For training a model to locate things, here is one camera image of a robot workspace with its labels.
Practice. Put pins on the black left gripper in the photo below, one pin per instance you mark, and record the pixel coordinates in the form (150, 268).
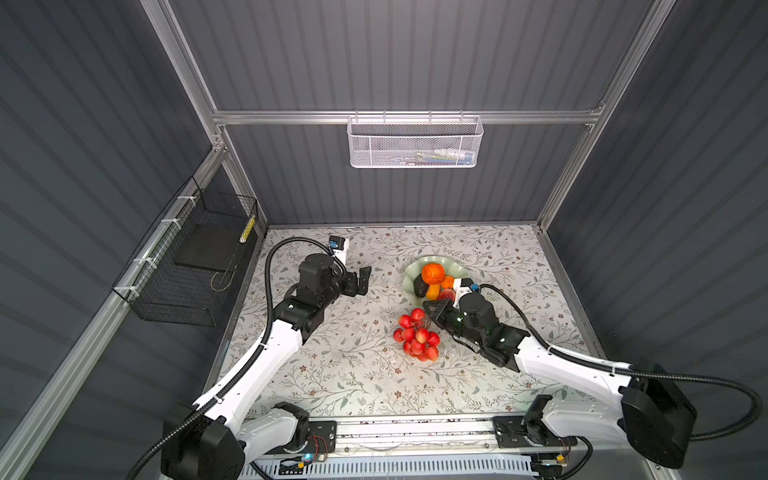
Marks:
(350, 289)

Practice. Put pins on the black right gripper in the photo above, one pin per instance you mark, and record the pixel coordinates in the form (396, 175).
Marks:
(443, 307)

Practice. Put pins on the red yellow apple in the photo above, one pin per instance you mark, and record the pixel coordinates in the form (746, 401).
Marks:
(447, 294)

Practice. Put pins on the red grape bunch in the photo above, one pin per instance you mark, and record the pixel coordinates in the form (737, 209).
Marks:
(417, 336)

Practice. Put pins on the orange bell pepper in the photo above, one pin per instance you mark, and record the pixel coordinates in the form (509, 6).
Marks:
(433, 273)

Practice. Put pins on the small orange tangerine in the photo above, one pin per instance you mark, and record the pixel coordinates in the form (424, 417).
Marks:
(448, 282)

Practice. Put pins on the dark avocado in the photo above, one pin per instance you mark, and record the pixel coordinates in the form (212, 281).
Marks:
(420, 287)

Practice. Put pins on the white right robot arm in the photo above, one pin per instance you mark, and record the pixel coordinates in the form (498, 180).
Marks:
(652, 416)

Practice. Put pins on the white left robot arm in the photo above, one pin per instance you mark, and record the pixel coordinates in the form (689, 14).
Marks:
(214, 439)

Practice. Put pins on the green wavy fruit bowl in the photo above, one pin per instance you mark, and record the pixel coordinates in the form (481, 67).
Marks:
(412, 271)

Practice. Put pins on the floral table mat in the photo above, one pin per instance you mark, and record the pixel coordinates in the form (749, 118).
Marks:
(352, 366)

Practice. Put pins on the yellow green tube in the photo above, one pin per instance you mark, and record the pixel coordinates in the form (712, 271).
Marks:
(247, 230)

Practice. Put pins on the markers in white basket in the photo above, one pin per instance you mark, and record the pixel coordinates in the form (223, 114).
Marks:
(438, 157)

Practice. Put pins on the black pad in basket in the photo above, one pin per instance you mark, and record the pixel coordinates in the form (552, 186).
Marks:
(210, 248)

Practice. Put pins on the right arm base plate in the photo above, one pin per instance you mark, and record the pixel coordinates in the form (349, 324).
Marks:
(513, 431)

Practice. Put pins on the white wire mesh basket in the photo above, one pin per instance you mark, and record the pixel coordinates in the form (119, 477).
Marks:
(373, 140)

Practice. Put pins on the aluminium mounting rail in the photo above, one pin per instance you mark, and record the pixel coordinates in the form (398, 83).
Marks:
(451, 432)

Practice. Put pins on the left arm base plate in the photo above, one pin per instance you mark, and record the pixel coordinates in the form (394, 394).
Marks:
(320, 438)

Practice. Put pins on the black wire basket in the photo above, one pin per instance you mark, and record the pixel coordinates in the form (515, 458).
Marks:
(157, 290)

